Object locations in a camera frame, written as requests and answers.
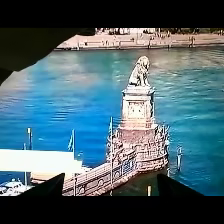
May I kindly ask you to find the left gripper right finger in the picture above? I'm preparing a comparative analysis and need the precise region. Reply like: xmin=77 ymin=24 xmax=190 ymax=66
xmin=156 ymin=173 xmax=205 ymax=197

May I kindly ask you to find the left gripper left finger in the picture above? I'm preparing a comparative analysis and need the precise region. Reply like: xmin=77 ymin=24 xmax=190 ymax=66
xmin=19 ymin=172 xmax=66 ymax=197

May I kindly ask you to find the dark brown T-shirt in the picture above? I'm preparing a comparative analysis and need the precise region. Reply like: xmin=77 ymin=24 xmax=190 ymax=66
xmin=0 ymin=27 xmax=97 ymax=86

